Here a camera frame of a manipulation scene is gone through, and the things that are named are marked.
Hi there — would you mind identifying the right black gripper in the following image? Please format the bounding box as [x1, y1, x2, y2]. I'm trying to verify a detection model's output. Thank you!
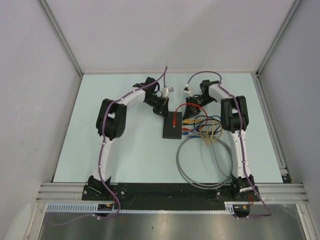
[182, 95, 216, 121]

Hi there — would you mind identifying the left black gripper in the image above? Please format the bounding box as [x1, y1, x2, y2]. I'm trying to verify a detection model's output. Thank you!
[144, 95, 170, 121]

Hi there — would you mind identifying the black network switch box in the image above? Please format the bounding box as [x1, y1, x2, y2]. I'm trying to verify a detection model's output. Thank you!
[162, 111, 182, 140]

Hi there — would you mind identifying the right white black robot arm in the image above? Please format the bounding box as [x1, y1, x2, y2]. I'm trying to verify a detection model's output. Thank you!
[182, 80, 259, 201]

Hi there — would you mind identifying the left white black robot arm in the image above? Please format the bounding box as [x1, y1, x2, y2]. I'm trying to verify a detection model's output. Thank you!
[87, 77, 174, 200]

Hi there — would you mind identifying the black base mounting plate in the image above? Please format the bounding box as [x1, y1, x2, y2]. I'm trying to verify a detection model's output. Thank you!
[81, 181, 260, 211]

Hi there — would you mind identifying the red patch cable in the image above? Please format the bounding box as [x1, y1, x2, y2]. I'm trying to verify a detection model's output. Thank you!
[171, 102, 209, 131]

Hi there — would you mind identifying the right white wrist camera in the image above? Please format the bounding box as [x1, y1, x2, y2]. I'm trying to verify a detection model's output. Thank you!
[183, 84, 193, 96]

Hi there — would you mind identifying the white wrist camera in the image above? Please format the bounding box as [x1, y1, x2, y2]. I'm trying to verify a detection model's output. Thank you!
[183, 84, 193, 96]
[161, 86, 174, 98]

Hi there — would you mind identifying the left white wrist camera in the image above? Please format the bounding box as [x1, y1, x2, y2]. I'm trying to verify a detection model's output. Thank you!
[161, 86, 174, 98]

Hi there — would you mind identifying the blue patch cable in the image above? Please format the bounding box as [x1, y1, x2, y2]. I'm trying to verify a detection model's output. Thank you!
[182, 114, 223, 137]

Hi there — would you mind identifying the grey coiled network cable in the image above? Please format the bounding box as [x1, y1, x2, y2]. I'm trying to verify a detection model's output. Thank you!
[175, 133, 235, 189]

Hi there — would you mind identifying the slotted grey cable duct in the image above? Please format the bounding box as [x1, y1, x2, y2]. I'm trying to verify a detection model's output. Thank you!
[46, 202, 234, 215]

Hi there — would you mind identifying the aluminium front frame rail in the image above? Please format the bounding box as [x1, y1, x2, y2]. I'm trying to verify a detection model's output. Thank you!
[36, 183, 309, 204]

